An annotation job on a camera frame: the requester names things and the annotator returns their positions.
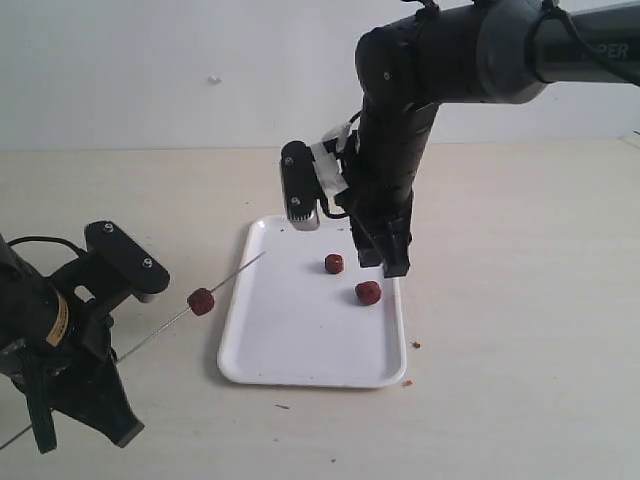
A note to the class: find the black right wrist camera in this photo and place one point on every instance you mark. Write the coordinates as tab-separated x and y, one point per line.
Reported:
313	179

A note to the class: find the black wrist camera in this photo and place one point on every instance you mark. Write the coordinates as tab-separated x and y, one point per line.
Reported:
125	260
313	179

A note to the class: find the dark red date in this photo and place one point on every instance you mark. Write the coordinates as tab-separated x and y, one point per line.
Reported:
334	263
368	293
201	301

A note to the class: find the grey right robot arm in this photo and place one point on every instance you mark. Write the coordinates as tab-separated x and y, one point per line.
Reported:
486	52

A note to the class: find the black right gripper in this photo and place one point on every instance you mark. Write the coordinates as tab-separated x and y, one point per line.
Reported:
380	164

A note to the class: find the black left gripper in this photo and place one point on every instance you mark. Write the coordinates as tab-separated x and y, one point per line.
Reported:
56	342

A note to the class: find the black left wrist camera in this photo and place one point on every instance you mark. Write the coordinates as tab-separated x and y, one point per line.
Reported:
125	260

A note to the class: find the thin metal skewer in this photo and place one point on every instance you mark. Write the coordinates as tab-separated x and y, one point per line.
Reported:
158	331

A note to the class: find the white plastic tray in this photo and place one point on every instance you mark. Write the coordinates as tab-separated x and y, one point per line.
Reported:
290	323

